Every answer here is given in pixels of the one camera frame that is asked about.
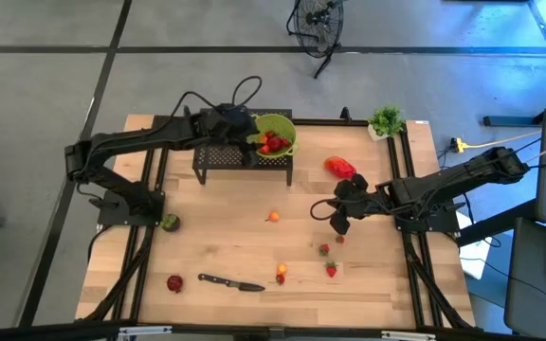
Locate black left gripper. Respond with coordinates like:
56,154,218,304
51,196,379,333
215,104,267,168

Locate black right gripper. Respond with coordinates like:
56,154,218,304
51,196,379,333
329,173,383,237

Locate green plastic colander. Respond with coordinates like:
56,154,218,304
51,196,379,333
252,113,300,160

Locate dark green avocado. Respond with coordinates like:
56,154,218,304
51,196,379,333
160,213,182,233

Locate black kitchen knife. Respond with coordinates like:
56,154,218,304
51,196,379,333
197,272,266,293

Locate black perforated metal shelf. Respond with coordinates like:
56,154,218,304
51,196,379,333
191,107,295,187

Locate long red bell pepper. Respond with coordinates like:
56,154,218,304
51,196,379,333
324,155,358,181

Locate green plant in white pot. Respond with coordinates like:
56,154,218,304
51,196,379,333
366,106,407,142

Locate white floor box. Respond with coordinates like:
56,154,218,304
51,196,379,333
457,211,493,280

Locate black floor fan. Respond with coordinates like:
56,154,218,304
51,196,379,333
285,0,345,81

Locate black desk leg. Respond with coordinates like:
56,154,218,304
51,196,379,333
455,198,539,248

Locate dark floor foot bar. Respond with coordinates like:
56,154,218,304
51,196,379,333
482,115,545,128

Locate dark grey side desk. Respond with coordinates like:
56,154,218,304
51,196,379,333
503,216,546,340

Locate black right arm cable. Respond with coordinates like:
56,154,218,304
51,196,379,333
309,197,350,223

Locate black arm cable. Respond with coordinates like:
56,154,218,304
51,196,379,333
309,197,350,223
171,75,264,125

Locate black aluminium table frame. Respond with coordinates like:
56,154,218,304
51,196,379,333
76,104,477,332

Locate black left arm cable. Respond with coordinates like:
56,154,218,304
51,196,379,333
171,75,264,125

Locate silver metal bracket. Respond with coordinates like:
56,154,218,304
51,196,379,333
117,324,173,338
380,330,438,341

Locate yellow floor cable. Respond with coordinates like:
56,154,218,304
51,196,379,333
462,130,544,151

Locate black overhead frame beam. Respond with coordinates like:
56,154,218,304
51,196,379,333
0,319,546,341

